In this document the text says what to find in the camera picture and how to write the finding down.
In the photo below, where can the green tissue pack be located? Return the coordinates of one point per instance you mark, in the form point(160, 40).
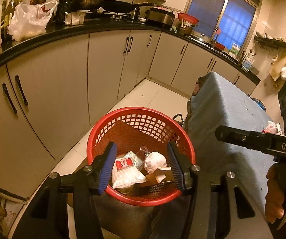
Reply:
point(131, 155)

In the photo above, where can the brown pot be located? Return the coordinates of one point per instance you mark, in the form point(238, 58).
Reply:
point(190, 29)

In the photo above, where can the dark sauce bottle yellow cap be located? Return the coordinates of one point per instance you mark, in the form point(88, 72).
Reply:
point(64, 5)

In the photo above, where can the glass pot lid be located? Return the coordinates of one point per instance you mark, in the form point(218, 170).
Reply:
point(202, 37)

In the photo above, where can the beige lower cabinets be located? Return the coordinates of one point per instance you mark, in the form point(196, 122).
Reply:
point(58, 79)

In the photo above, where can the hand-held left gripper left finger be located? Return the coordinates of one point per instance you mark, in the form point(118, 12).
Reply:
point(108, 166)

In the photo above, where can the white tissue packet red label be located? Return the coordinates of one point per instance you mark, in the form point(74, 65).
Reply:
point(128, 176)

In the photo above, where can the steel seasoning container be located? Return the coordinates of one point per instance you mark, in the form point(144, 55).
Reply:
point(74, 18)

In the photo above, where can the chopstick holder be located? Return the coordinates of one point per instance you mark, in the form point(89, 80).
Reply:
point(182, 29)

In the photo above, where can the red plastic basin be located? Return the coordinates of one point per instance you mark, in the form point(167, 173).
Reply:
point(188, 18)

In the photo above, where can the silver electric cooker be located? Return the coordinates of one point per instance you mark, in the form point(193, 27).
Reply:
point(159, 17)

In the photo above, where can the blue tablecloth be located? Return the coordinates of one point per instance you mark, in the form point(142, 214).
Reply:
point(227, 109)

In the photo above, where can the white paper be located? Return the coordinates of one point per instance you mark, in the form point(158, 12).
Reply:
point(155, 161)

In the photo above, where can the person's right hand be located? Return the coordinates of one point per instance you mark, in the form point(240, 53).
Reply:
point(273, 194)

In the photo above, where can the white jug green label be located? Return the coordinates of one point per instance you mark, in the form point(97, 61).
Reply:
point(235, 50)

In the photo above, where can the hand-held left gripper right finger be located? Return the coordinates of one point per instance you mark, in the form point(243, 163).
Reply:
point(175, 166)

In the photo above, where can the red plastic mesh basket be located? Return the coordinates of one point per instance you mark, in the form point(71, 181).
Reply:
point(145, 200)

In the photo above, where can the printed cardboard carton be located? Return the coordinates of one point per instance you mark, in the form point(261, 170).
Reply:
point(1, 216)

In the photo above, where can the dark chopsticks bundle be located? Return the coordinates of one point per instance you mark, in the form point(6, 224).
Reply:
point(244, 57)

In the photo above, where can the red bowl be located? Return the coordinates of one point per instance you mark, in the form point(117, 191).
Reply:
point(219, 46)

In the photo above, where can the gas stove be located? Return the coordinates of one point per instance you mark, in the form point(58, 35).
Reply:
point(113, 15)

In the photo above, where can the small steel kettle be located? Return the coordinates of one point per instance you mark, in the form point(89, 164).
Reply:
point(135, 12)

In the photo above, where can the sink faucet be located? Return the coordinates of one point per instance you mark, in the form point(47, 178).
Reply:
point(216, 33)

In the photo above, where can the blue plastic object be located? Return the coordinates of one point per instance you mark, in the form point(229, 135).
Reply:
point(258, 104)

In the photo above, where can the window with metal frame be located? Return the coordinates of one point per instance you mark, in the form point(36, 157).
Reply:
point(235, 20)

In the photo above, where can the black kitchen countertop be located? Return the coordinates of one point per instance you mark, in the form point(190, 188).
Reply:
point(71, 31)

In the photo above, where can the brown cardboard box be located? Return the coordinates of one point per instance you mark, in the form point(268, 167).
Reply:
point(158, 178)

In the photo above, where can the oil bottles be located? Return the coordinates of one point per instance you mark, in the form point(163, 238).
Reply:
point(8, 22)

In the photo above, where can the white printed plastic bag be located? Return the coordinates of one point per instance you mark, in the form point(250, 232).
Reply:
point(279, 66)

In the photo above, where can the clear plastic cup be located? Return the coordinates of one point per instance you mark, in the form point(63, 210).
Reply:
point(141, 154)

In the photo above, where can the dark wall rack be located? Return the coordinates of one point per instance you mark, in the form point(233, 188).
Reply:
point(274, 43)

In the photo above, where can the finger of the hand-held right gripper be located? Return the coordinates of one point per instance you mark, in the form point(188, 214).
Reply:
point(242, 137)

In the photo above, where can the white bottle blue label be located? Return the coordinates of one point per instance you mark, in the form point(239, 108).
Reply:
point(248, 63)

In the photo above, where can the black frying pan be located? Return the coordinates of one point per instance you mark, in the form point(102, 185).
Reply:
point(118, 6)

